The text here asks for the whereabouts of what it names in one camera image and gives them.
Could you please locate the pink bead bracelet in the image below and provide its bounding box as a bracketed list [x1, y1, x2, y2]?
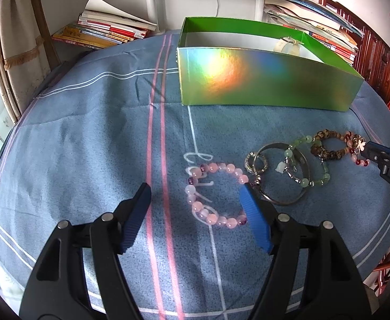
[185, 163, 250, 229]

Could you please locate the rhinestone ring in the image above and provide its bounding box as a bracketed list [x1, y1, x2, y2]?
[244, 151, 259, 174]

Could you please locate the white bangle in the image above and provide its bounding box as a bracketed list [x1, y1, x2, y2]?
[275, 37, 307, 54]

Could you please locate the brown bead bracelet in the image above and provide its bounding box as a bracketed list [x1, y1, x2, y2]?
[310, 130, 350, 162]

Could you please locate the blue striped bed sheet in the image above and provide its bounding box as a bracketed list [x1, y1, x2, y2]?
[0, 30, 390, 320]

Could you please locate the green bead bracelet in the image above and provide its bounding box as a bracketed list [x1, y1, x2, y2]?
[283, 135, 331, 187]

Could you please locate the pink red flower bracelet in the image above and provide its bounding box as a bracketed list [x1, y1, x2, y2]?
[345, 133, 371, 168]

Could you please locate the carved wooden headboard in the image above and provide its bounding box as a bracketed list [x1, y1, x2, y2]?
[318, 0, 390, 104]

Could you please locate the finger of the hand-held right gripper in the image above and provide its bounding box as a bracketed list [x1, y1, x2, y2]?
[364, 141, 390, 161]
[359, 150, 390, 171]

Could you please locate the green holographic box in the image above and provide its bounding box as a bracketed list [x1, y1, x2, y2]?
[176, 17, 365, 112]

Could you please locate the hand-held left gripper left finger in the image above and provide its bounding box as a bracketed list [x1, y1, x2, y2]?
[20, 183, 152, 320]

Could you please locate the silver bangle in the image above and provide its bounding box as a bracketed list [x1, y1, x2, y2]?
[253, 143, 310, 206]

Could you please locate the stack of yellow red books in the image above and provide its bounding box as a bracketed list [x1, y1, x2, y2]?
[51, 0, 158, 50]

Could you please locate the beige curtain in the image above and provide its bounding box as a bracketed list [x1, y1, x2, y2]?
[0, 0, 62, 124]

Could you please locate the tall stack of textbooks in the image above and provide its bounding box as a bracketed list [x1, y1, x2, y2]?
[255, 0, 365, 67]

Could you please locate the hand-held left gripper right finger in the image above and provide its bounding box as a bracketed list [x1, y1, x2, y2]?
[238, 183, 372, 320]

